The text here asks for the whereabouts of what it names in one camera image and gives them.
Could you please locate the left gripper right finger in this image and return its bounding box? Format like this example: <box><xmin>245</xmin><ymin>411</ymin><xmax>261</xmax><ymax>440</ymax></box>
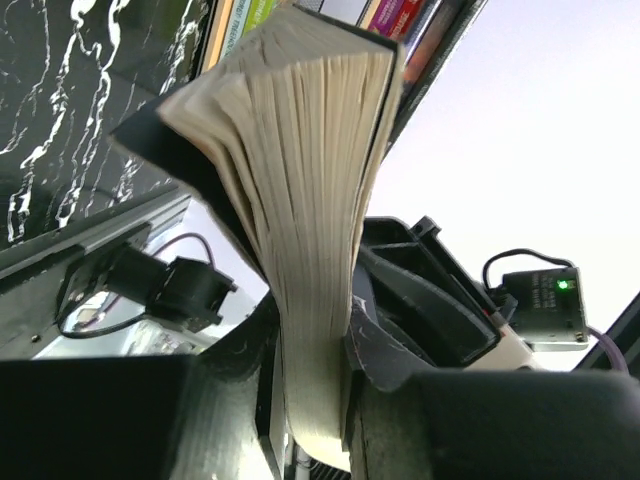
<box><xmin>344</xmin><ymin>301</ymin><xmax>639</xmax><ymax>479</ymax></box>

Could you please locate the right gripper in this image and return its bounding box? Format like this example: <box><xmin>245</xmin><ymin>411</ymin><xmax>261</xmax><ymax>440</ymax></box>
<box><xmin>358</xmin><ymin>217</ymin><xmax>502</xmax><ymax>368</ymax></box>

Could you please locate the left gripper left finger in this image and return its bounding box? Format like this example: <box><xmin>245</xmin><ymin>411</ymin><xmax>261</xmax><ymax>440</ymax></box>
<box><xmin>1</xmin><ymin>296</ymin><xmax>284</xmax><ymax>479</ymax></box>

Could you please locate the blue 1984 book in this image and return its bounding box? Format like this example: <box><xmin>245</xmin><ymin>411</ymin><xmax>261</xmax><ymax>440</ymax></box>
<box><xmin>111</xmin><ymin>4</ymin><xmax>404</xmax><ymax>468</ymax></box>

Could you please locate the purple 117-storey treehouse book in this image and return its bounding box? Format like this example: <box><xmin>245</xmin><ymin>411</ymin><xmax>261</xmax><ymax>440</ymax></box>
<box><xmin>358</xmin><ymin>0</ymin><xmax>423</xmax><ymax>40</ymax></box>

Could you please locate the lime green cartoon book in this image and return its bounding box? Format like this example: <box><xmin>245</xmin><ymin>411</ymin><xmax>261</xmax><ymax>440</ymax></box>
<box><xmin>220</xmin><ymin>0</ymin><xmax>278</xmax><ymax>58</ymax></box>

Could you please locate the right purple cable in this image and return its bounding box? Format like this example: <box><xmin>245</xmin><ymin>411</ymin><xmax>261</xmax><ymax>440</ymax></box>
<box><xmin>584</xmin><ymin>324</ymin><xmax>631</xmax><ymax>374</ymax></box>

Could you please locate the wooden wire shelf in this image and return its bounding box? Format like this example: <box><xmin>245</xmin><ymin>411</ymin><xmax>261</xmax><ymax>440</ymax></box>
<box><xmin>199</xmin><ymin>0</ymin><xmax>491</xmax><ymax>146</ymax></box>

